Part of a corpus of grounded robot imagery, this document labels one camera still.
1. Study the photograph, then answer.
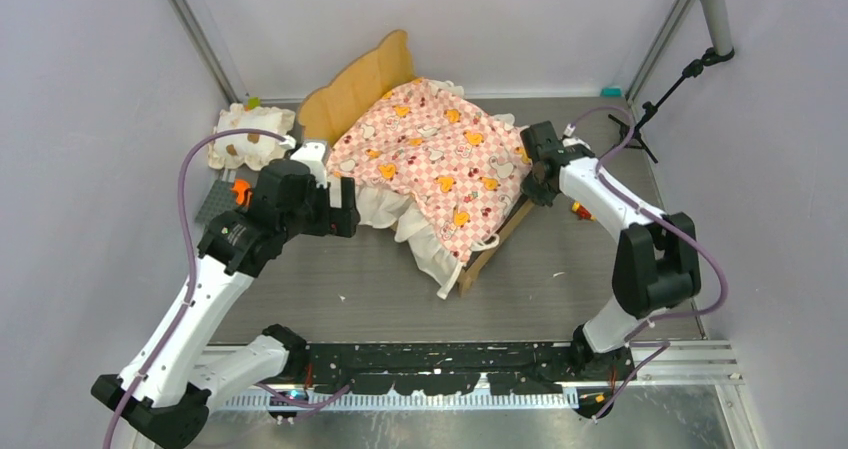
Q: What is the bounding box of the white ruffled pillow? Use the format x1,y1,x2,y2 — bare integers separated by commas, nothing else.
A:
207,103,297,171

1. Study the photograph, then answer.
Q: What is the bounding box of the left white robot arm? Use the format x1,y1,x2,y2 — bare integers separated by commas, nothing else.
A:
91,160,360,448

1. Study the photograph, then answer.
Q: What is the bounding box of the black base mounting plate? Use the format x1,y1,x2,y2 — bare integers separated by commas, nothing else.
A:
267,342,633,396

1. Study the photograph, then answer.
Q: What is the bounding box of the teal small block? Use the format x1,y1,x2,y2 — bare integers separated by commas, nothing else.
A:
599,86,623,98

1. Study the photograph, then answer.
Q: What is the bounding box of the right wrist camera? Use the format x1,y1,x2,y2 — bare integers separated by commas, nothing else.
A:
561,124,592,156

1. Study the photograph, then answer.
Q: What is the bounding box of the red toy block car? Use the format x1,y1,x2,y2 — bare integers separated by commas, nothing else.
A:
571,202,596,221

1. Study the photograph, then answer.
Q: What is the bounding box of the grey building baseplate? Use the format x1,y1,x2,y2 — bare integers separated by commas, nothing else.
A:
194,179,239,226

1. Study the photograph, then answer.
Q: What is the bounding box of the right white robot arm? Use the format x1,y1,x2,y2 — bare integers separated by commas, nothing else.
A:
520,122,701,380

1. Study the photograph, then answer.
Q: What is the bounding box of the pink checkered duck mattress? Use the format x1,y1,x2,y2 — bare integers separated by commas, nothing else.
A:
327,78,530,299

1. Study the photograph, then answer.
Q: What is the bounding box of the orange curved toy block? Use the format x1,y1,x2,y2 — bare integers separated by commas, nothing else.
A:
231,179,253,208

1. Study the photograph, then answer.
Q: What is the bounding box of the wooden pet bed frame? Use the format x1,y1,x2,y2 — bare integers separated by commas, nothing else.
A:
297,30,530,293

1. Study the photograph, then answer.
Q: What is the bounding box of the black microphone stand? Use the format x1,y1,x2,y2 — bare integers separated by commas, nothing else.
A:
607,47,735,164

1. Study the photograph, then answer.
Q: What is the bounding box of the grey microphone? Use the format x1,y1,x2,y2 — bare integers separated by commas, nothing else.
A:
699,0,734,57

